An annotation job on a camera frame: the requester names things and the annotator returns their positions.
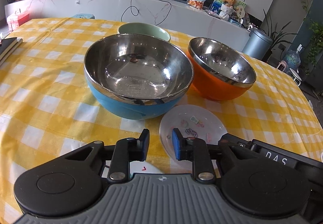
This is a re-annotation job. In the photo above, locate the blue steel bowl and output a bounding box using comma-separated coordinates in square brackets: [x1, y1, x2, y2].
[84, 34, 194, 120]

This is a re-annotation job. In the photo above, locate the teddy bear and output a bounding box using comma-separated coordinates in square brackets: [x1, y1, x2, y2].
[219, 0, 237, 21]

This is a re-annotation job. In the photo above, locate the small white sticker plate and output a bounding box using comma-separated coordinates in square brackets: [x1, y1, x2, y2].
[159, 104, 227, 173]

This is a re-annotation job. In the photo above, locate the yellow checkered tablecloth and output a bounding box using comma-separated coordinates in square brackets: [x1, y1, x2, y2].
[1, 18, 322, 223]

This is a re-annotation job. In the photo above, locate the white tv cabinet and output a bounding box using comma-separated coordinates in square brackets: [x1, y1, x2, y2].
[4, 0, 249, 51]

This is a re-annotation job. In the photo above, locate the blue plastic stool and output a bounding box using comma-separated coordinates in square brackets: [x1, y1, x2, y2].
[72, 14, 95, 19]

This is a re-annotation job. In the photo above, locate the pink storage box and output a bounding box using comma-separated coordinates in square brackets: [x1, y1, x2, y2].
[7, 11, 29, 32]

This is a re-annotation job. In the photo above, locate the water bottle jug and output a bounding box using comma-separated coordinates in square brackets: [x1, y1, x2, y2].
[283, 44, 303, 73]

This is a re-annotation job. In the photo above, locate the black notebook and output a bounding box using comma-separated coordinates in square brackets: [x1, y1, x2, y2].
[0, 37, 23, 65]

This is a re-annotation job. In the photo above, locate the grey trash can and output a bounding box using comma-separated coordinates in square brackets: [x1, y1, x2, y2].
[242, 28, 273, 60]

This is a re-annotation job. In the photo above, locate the green ceramic bowl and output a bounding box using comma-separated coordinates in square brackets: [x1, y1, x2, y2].
[118, 22, 171, 42]

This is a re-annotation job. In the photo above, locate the potted leafy plant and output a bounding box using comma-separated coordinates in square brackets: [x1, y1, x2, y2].
[262, 10, 297, 62]

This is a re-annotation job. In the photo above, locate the orange steel bowl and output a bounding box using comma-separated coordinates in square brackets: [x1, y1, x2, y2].
[187, 37, 257, 101]

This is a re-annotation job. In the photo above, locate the white fruity plate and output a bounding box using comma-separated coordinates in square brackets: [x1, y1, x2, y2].
[101, 154, 163, 184]

